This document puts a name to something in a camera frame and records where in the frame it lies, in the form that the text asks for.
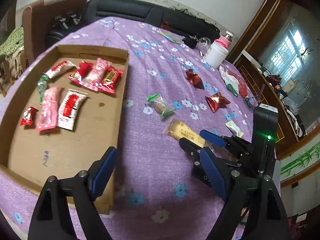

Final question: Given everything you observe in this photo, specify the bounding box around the green white snack pack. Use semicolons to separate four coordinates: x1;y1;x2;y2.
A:
225;120;244;138

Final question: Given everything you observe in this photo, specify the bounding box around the dark red foil snack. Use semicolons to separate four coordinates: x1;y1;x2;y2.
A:
205;92;231;113
185;69;204;89

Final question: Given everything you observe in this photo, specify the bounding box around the clear green-end cake pack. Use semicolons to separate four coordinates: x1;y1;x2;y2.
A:
146;93;176;118

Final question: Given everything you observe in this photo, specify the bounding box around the red round-logo snack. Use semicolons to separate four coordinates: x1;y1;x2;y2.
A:
67;61;93;83
98;67;124;95

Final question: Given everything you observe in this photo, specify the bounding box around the white red snack pack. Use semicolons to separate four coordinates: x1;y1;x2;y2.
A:
57;89;88;131
45;60;76;79

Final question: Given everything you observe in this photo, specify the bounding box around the large pink cartoon snack pack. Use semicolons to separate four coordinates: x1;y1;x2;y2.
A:
80;58;112;91

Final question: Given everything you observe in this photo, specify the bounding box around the small green candy wrapper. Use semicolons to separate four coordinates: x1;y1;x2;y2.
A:
37;74;49;104

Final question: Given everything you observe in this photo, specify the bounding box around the black phone stand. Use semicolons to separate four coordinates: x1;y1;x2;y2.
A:
245;84;265;109

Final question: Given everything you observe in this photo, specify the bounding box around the wooden side cabinet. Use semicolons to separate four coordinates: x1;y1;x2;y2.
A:
235;50;298;159

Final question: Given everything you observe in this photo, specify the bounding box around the red mesh bag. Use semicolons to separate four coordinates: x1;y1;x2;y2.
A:
228;70;248;98

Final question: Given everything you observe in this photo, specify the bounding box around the white green work glove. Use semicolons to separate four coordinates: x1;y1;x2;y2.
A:
219;65;239;97

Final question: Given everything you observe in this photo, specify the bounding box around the purple floral tablecloth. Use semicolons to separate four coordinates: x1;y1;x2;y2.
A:
0;16;283;240

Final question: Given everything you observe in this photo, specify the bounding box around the white plastic jar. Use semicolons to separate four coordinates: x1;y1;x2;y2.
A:
203;41;229;68

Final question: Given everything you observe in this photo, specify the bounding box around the clear glass bowl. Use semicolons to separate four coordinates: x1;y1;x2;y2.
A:
197;37;211;54

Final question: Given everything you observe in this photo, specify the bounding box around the pink sleeved bottle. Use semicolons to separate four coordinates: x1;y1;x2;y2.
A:
215;31;233;49

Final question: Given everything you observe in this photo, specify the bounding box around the black pouch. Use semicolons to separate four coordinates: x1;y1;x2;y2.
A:
182;35;198;49

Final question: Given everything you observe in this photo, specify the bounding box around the small red candy wrapper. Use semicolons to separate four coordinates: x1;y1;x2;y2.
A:
20;106;39;126

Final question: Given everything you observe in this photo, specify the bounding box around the cardboard tray box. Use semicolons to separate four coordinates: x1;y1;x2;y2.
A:
0;44;130;215

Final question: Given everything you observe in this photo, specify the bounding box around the colourful booklet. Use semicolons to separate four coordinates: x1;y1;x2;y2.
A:
159;31;184;44

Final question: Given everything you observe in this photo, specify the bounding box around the red bag on sofa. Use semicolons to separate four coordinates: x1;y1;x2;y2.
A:
160;21;170;31

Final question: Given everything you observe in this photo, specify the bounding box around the black sofa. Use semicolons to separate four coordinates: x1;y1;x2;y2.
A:
45;0;220;48

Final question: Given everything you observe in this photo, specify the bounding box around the green patterned cushion chair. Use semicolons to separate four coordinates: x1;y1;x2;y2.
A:
1;26;28;97

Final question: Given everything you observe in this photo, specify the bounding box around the brown armchair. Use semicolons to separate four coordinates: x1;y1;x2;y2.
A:
22;0;87;64

